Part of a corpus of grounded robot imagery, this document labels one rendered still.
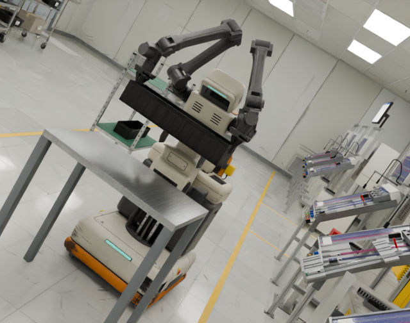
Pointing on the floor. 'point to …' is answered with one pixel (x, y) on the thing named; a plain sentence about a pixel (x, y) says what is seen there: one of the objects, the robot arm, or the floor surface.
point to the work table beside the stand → (156, 207)
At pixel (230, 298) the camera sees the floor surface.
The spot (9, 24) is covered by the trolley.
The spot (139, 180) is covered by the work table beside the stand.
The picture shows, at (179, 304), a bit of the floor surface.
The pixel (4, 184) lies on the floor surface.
